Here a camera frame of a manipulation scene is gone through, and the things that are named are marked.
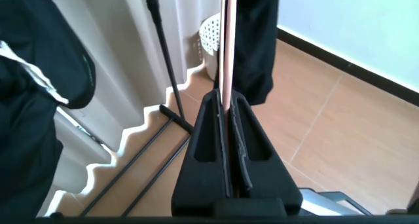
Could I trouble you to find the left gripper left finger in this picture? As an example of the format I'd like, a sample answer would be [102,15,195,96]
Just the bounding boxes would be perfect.
[171,88,232,217]

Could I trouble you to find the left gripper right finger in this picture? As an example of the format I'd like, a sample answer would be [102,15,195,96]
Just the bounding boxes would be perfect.
[228,89,303,217]

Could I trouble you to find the black mesh sleeveless shirt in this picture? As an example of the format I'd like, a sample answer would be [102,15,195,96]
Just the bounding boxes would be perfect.
[213,0,282,107]

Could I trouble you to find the pink clothes hanger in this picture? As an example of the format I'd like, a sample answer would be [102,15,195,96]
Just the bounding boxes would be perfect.
[218,0,239,113]

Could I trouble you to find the black shorts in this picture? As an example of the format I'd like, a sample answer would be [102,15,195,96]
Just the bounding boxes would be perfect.
[0,0,98,222]

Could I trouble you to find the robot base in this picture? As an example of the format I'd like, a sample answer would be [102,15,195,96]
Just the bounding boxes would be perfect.
[298,187,373,217]

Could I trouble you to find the black clothes rack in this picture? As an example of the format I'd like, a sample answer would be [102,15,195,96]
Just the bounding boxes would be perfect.
[79,0,194,217]

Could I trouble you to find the white laundry basket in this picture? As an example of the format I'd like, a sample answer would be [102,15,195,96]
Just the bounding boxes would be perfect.
[198,12,222,81]

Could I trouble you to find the beige curtain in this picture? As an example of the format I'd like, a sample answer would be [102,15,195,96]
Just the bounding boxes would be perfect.
[36,0,227,217]

